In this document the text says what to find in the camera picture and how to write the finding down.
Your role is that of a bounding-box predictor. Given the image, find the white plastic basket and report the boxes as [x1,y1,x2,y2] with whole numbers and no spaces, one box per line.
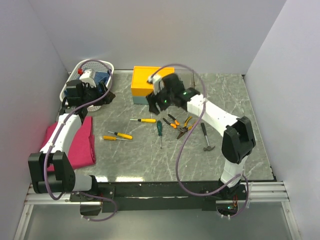
[59,59,115,102]

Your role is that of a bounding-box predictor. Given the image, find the clear plastic drawer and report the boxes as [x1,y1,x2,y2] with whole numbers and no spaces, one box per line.
[175,68,196,89]

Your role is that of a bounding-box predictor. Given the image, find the small black hammer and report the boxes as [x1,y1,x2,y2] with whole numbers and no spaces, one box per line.
[200,122,215,152]

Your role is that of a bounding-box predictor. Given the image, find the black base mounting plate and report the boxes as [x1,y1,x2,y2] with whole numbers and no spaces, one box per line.
[69,181,247,216]

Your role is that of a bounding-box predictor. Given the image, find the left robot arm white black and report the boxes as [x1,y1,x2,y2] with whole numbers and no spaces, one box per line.
[28,79,115,201]

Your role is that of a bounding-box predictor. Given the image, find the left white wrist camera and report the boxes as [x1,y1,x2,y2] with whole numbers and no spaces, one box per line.
[79,69,97,87]

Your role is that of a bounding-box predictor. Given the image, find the orange grey drawer box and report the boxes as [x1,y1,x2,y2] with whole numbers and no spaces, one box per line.
[131,66,160,105]

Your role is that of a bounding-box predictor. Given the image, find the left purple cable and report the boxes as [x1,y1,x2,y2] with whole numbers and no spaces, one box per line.
[43,59,118,223]

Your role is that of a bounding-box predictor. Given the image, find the blue cloth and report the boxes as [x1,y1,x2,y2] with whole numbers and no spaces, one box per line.
[67,69,110,100]

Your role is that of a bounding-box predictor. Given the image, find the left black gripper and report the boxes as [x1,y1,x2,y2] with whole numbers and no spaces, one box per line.
[81,81,115,108]

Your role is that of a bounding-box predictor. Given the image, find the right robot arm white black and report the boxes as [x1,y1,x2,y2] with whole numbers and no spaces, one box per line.
[146,73,256,200]

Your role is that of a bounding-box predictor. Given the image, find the green screwdriver long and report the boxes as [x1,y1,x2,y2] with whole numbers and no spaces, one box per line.
[156,120,163,149]

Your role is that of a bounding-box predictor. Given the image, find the orange black pliers small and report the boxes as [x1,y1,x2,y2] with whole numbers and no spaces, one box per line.
[162,114,180,129]

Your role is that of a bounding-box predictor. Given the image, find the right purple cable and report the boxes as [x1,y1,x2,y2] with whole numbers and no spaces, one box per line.
[149,63,250,218]

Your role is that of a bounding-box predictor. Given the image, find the purple cable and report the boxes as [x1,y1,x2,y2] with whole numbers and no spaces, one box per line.
[43,59,118,223]
[149,63,250,218]

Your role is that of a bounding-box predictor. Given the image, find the pink folded cloth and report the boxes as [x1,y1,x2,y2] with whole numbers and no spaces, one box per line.
[40,113,96,170]

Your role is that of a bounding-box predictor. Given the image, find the orange black long-nose pliers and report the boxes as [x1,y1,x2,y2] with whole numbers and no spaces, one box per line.
[176,116,195,140]

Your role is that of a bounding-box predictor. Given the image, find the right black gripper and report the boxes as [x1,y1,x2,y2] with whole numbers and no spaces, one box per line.
[145,83,175,116]

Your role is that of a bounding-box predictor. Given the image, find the yellow screwdriver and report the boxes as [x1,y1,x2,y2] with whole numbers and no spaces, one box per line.
[103,135,129,141]
[130,118,157,123]
[108,131,133,140]

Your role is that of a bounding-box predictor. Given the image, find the aluminium rail frame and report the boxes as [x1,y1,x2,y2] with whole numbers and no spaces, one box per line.
[14,182,302,240]

